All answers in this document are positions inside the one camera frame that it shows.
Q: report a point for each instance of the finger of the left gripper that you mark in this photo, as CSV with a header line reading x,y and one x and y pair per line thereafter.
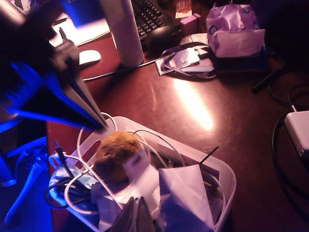
x,y
82,87
53,104

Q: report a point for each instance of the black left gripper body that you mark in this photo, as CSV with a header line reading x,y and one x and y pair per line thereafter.
x,y
26,53

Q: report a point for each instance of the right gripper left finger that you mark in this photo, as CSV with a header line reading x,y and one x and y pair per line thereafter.
x,y
129,217

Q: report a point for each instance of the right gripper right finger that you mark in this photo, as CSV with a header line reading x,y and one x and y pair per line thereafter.
x,y
146,217

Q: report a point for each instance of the brown fuzzy kiwi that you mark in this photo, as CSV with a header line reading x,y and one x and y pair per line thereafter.
x,y
113,154

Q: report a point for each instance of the translucent white plastic box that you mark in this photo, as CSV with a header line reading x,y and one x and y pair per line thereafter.
x,y
186,148

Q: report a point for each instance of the small purple box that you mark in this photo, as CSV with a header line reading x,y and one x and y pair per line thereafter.
x,y
190,23

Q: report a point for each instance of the white computer mouse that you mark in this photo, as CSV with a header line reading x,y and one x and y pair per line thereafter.
x,y
89,56

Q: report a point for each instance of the black pen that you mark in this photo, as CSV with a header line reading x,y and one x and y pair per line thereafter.
x,y
64,36

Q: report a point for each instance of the folded white paper sheet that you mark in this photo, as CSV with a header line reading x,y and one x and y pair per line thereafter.
x,y
186,193

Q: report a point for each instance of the white charger cube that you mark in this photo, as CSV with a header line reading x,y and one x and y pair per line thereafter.
x,y
137,165

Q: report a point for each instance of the white paper notepad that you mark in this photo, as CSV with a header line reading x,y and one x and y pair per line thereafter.
x,y
84,32

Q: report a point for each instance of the white paper towel roll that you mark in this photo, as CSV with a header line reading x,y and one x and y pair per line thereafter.
x,y
125,31

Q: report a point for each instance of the thin black antenna rod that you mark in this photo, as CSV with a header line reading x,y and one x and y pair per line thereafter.
x,y
208,154

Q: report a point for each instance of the black computer mouse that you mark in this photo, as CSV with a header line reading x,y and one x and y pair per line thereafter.
x,y
161,36

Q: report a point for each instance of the black computer keyboard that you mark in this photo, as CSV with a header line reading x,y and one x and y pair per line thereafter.
x,y
149,17

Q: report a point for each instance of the stack of cards and booklets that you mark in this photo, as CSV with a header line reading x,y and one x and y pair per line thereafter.
x,y
186,60

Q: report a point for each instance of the small striped card packet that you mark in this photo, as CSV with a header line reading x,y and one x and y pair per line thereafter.
x,y
183,8

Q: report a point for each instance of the tissue pack in plastic bag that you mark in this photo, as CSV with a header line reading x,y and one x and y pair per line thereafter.
x,y
234,31

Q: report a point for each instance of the white power adapter brick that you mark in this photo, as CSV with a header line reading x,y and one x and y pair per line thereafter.
x,y
298,133

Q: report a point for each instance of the metal frame structure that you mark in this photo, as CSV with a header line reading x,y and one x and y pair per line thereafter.
x,y
26,183

